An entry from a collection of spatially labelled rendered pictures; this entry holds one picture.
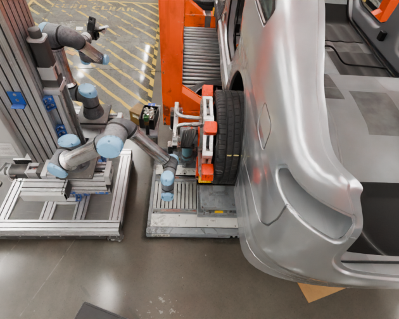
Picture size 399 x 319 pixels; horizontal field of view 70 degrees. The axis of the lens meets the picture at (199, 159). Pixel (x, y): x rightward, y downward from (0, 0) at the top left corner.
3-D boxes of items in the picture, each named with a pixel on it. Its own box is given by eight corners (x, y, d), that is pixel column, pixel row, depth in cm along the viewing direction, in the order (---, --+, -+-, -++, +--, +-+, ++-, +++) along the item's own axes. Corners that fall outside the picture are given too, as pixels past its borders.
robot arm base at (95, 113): (81, 119, 210) (77, 109, 202) (85, 106, 219) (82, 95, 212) (102, 119, 211) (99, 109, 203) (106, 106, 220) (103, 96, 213)
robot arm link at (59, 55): (78, 106, 204) (54, 30, 162) (59, 101, 205) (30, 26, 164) (87, 95, 212) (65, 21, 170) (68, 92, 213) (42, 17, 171)
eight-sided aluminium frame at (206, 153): (207, 190, 205) (215, 137, 164) (197, 190, 205) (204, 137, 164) (204, 137, 240) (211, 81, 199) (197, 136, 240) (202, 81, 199)
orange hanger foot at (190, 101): (238, 128, 259) (245, 97, 232) (180, 126, 255) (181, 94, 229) (236, 116, 269) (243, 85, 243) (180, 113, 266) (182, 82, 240)
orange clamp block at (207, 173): (212, 169, 188) (213, 181, 182) (200, 169, 187) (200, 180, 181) (213, 163, 182) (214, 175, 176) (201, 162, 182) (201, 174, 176)
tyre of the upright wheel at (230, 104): (240, 202, 209) (263, 141, 158) (209, 201, 207) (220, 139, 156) (233, 136, 250) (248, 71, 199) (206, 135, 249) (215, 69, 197)
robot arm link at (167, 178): (163, 164, 163) (163, 175, 172) (158, 180, 156) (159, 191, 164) (176, 166, 163) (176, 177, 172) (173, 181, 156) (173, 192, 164)
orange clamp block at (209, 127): (215, 135, 175) (217, 132, 166) (202, 135, 175) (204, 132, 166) (215, 124, 176) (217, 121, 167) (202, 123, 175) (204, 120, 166)
